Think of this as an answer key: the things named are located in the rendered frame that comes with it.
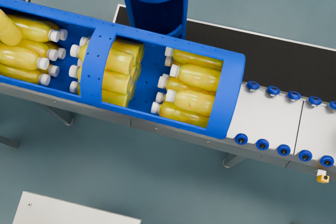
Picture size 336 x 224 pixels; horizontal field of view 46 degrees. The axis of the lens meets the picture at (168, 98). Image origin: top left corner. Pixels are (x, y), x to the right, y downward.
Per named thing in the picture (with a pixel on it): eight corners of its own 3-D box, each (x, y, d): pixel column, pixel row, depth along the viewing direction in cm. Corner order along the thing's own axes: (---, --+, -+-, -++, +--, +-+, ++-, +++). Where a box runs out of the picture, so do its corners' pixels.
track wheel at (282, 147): (292, 149, 133) (292, 145, 135) (279, 145, 133) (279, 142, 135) (288, 158, 136) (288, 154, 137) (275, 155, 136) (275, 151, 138)
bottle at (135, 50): (139, 44, 127) (85, 30, 128) (134, 65, 126) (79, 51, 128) (142, 48, 134) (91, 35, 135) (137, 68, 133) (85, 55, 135)
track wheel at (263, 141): (270, 143, 134) (270, 139, 135) (258, 140, 134) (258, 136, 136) (266, 152, 136) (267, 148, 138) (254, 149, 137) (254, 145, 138)
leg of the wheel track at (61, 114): (72, 126, 236) (37, 100, 176) (63, 124, 237) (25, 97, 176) (75, 117, 238) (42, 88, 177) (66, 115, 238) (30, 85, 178)
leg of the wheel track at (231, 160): (231, 169, 229) (252, 157, 168) (221, 166, 229) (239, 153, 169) (233, 159, 230) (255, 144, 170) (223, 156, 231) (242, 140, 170)
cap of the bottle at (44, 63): (40, 71, 130) (45, 72, 130) (38, 64, 126) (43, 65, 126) (45, 62, 132) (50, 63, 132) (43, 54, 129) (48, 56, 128)
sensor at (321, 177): (323, 183, 139) (329, 182, 134) (315, 181, 139) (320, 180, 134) (327, 162, 141) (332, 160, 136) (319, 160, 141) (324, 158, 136)
